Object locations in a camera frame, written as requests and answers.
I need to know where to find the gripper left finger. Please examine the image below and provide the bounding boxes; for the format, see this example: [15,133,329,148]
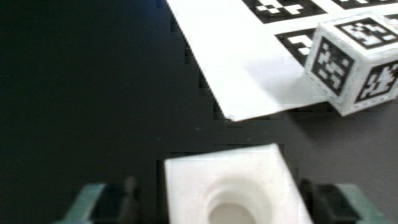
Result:
[55,183,105,224]

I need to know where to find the white chair leg cube tag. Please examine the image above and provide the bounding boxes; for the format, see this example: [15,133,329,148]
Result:
[304,13,398,116]

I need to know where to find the white marker sheet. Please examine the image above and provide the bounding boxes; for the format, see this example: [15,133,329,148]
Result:
[166,0,398,121]

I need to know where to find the white chair leg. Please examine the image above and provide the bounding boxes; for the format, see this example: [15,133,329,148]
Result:
[164,143,313,224]

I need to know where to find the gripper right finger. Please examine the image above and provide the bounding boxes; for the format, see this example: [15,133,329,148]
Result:
[334,184,390,224]

